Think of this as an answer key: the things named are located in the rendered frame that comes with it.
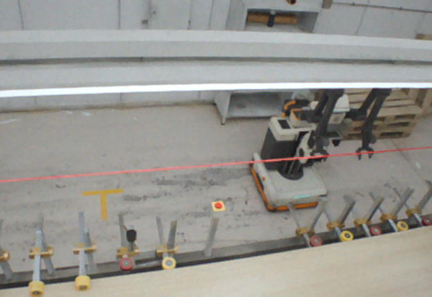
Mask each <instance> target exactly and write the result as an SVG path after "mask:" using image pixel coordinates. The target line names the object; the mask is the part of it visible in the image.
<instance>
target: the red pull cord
mask: <svg viewBox="0 0 432 297"><path fill-rule="evenodd" d="M428 148H432V146H431V147H422V148H405V149H397V150H388V151H403V150H413V149H428ZM388 151H371V152H362V153H378V152H388ZM362 153H345V154H335V155H318V156H309V157H299V158H290V159H281V160H263V161H253V162H235V163H225V164H216V165H197V166H187V167H169V168H160V169H142V170H132V171H122V172H105V173H96V174H78V175H69V176H53V177H44V178H39V177H35V178H19V179H10V180H2V181H0V182H6V181H22V180H31V179H37V180H39V179H48V178H65V177H73V176H90V175H99V174H117V173H125V172H144V171H153V170H163V169H180V168H190V167H208V166H218V165H235V164H245V163H254V162H272V161H282V160H299V159H309V158H317V157H326V156H336V155H352V154H362Z"/></svg>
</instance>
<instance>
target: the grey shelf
mask: <svg viewBox="0 0 432 297"><path fill-rule="evenodd" d="M271 10H277V12H276V13H294V14H295V16H297V17H296V18H297V21H296V22H297V23H296V24H280V23H274V24H273V26H272V27H268V26H267V24H268V23H267V22H246V21H245V20H246V16H247V11H256V12H265V13H270V12H271ZM322 11H323V9H322V8H320V7H319V6H318V5H317V4H316V3H315V2H314V1H313V0H297V3H296V4H294V5H291V4H290V3H289V2H288V1H287V0H231V4H230V8H229V16H228V20H227V25H226V31H257V32H274V33H314V34H316V30H317V28H318V24H319V22H320V17H321V13H322ZM297 89H298V88H274V89H216V91H215V99H214V103H213V104H214V105H217V108H218V110H219V112H220V115H221V117H222V120H221V125H225V121H226V118H233V117H239V116H247V117H253V116H281V115H282V113H283V112H282V108H283V107H284V100H285V99H291V100H294V97H295V94H296V91H297Z"/></svg>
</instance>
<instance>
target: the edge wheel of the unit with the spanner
mask: <svg viewBox="0 0 432 297"><path fill-rule="evenodd" d="M119 266H120V269H121V270H122V271H123V272H128V271H130V270H131V269H132V267H133V261H132V260H131V259H130V258H127V257H126V258H123V259H121V261H120V263H119Z"/></svg>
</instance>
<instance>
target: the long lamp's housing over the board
mask: <svg viewBox="0 0 432 297"><path fill-rule="evenodd" d="M388 60H389V59H345V58H309V57H247V56H144V62H142V60H141V56H122V57H87V58H59V59H0V91H28V90H38V89H74V88H109V87H113V86H187V85H192V84H311V83H330V84H349V83H371V84H386V83H403V84H422V83H430V84H432V61H418V60H396V59H395V61H394V63H393V64H392V63H391V62H390V61H388Z"/></svg>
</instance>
